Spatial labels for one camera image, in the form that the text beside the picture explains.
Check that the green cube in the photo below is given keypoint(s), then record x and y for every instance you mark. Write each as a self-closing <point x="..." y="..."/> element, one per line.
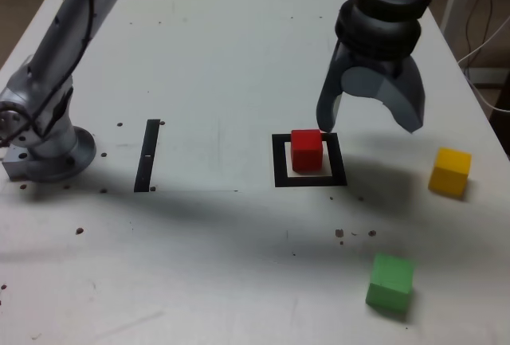
<point x="390" y="285"/>

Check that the yellow cube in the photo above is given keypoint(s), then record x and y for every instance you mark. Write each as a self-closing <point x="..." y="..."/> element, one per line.
<point x="448" y="173"/>

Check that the black tape strip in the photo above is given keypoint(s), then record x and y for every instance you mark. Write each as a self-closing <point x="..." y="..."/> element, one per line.
<point x="145" y="161"/>

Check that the white metal post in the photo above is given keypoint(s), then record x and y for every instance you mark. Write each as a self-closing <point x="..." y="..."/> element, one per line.
<point x="454" y="10"/>

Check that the black tape square outline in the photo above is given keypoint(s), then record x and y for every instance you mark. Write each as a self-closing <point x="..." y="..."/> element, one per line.
<point x="279" y="161"/>

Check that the red cube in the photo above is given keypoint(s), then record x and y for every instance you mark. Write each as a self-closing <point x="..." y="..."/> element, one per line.
<point x="307" y="154"/>

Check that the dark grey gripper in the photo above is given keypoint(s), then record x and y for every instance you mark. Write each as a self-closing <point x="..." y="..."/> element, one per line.
<point x="376" y="64"/>

